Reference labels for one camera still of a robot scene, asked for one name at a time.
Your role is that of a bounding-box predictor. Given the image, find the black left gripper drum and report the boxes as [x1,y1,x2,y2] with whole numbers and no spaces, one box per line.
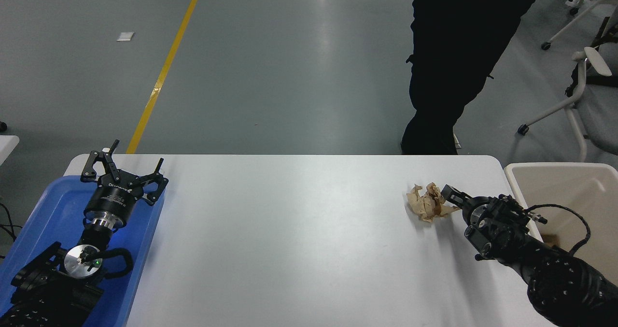
[84,174,146,224]

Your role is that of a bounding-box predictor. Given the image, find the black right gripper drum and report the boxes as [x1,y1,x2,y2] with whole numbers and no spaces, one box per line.
[459,196,491,224]

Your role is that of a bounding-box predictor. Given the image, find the tan paper ball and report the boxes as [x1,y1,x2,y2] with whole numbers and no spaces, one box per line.
[407,182,462,223]

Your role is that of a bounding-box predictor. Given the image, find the blue plastic tray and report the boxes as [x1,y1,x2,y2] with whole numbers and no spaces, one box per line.
[0,175,166,327]

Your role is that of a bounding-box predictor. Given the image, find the white side table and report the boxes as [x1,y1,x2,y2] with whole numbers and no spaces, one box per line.
[0,135,20,166]

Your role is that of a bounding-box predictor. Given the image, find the large pale bin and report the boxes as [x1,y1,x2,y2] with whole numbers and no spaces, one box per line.
[504,162,618,272]

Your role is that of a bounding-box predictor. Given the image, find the person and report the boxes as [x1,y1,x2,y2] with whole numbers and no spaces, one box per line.
[400,0,540,156]

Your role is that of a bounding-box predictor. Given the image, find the black floor cables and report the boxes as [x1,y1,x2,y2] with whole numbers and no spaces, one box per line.
[0,202,24,260]

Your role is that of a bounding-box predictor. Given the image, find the black chair frame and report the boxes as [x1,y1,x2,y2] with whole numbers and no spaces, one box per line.
[565,17,618,98]

